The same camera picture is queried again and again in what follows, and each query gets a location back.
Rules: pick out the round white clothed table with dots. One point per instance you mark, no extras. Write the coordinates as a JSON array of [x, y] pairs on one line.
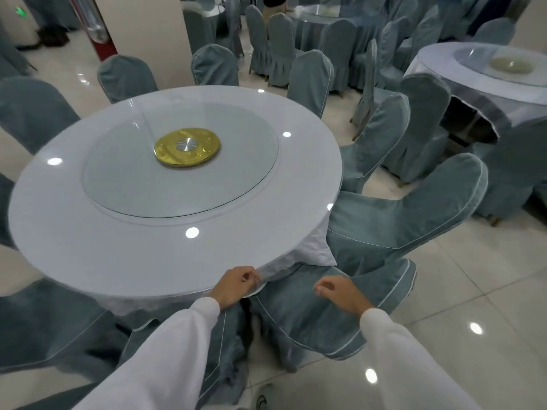
[[431, 68], [64, 234]]

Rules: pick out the chrome corner guard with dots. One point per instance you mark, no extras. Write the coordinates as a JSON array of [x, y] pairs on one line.
[[92, 21]]

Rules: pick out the person's left hand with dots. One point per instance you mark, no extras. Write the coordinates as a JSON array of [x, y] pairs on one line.
[[235, 288]]

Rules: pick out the round teal table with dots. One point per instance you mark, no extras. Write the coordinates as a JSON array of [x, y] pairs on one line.
[[307, 29]]

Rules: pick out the person's left forearm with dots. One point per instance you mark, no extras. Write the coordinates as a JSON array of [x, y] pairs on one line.
[[149, 362]]

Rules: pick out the person's left shoe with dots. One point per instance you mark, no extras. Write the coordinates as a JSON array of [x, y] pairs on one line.
[[265, 397]]

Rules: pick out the red pillar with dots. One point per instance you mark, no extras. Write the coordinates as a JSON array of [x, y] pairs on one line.
[[106, 50]]

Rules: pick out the green lit exit sign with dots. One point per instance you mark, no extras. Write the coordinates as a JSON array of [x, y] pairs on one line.
[[20, 11]]

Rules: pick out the person's right forearm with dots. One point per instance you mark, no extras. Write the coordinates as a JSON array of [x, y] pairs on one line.
[[410, 367]]

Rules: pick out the gold turntable hub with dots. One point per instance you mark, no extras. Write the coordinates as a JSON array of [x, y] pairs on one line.
[[166, 155], [513, 66]]

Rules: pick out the person's right hand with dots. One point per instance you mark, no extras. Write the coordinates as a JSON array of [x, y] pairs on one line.
[[344, 294]]

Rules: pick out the cluster of teal banquet chairs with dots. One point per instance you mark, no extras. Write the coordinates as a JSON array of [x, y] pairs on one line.
[[8, 55], [278, 51]]

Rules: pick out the round glass turntable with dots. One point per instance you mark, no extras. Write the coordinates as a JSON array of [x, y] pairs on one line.
[[470, 59], [128, 187]]

